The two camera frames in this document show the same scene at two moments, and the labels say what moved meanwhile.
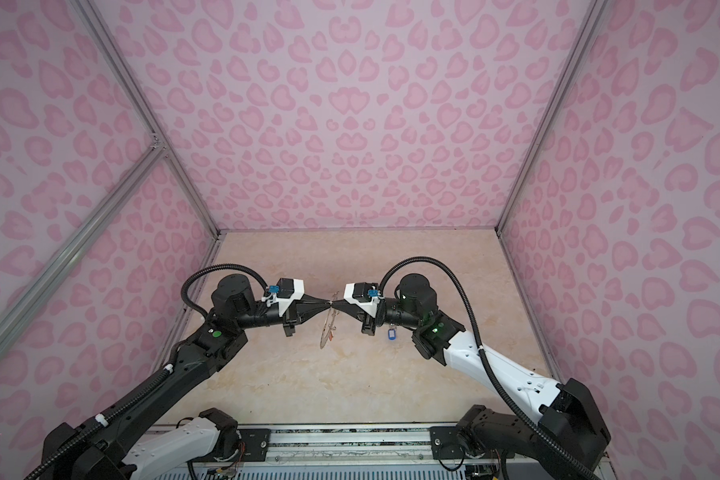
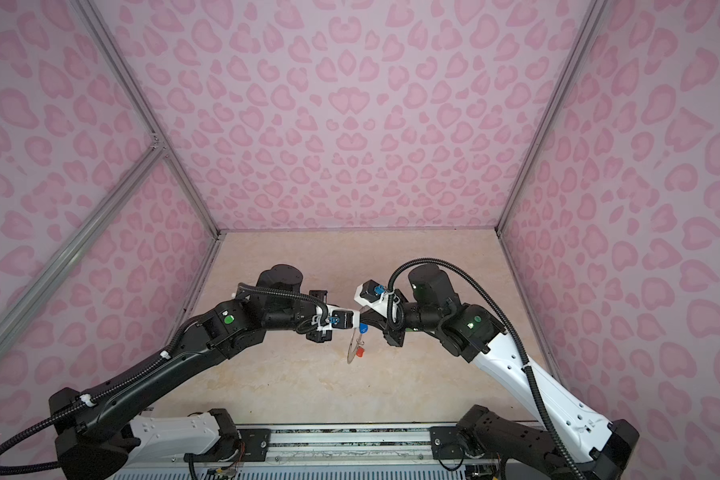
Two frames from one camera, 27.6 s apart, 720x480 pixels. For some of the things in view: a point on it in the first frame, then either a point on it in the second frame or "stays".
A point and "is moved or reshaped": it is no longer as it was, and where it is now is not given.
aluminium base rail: x=334 y=446 stays
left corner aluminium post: x=132 y=84 stays
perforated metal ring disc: x=329 y=323 is moved or reshaped
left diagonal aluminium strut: x=69 y=256 stays
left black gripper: x=307 y=306 to x=319 y=336
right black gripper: x=367 y=320 to x=395 y=337
